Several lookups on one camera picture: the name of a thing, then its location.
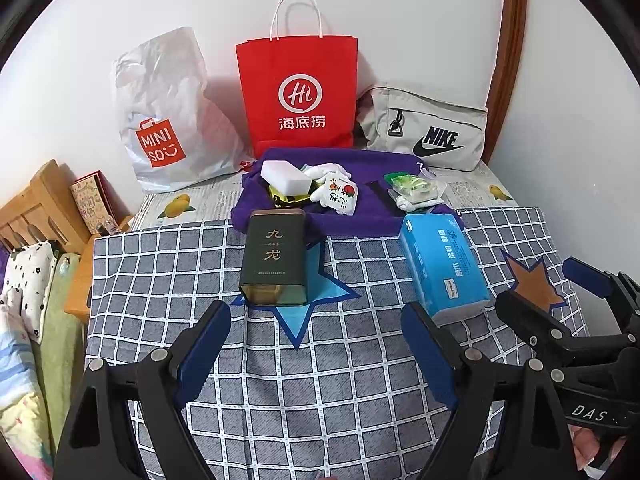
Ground white dotted pillow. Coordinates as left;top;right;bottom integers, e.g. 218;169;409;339
0;240;58;343

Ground black watch strap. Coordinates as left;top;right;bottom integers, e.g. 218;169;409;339
369;181;396;206

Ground wooden door frame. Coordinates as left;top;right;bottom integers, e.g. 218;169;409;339
487;0;528;166

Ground purple towel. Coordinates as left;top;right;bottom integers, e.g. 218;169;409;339
231;146;463;236

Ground grey checked cloth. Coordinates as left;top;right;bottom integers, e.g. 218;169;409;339
82;205;591;480

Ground orange star patch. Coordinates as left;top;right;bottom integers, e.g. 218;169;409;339
501;247;566;313

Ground wooden headboard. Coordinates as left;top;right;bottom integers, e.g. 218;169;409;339
0;159;96;251

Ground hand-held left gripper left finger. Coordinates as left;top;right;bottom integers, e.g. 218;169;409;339
52;300;233;480

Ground clear drawstring pouch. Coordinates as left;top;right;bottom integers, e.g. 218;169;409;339
395;162;448;212

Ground green leaf wipes pack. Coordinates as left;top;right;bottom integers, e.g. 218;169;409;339
392;175;446;206

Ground blue star patch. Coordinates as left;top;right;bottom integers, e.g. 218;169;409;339
230;245;361;351

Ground patterned gift box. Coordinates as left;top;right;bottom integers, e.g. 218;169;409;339
70;172;118;236

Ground blue tissue pack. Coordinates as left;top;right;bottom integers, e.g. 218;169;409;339
398;212;492;328

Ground dark green tea tin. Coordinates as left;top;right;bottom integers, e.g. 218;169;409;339
238;208;309;308

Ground white sponge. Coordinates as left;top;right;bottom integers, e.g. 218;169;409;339
260;159;313;196

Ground red paper bag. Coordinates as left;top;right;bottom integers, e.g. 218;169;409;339
235;0;360;158

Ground grey waist bag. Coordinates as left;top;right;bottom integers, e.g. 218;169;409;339
355;85;490;173

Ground white glove with green cuff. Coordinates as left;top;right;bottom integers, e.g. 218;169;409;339
302;160;348;203

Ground yellow black fabric pouch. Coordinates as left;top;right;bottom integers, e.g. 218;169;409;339
267;185;313;208

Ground white plastic shopping bag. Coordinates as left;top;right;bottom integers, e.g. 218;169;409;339
111;26;248;193

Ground printed newspaper sheet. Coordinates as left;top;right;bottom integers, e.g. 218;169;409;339
132;162;518;231

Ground person's right hand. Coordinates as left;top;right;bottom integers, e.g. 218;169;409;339
567;422;621;480

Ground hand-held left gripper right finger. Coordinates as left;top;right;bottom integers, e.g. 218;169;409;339
401;301;576;480

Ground colourful quilt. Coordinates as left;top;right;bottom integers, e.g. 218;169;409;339
0;305;53;480

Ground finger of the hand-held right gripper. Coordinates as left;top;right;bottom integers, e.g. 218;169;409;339
495;290;571;356
562;256;640;313

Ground wooden bedside stool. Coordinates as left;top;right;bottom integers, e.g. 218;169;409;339
65;215;136;321

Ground white fruit print packet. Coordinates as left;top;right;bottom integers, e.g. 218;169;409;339
320;172;358;215

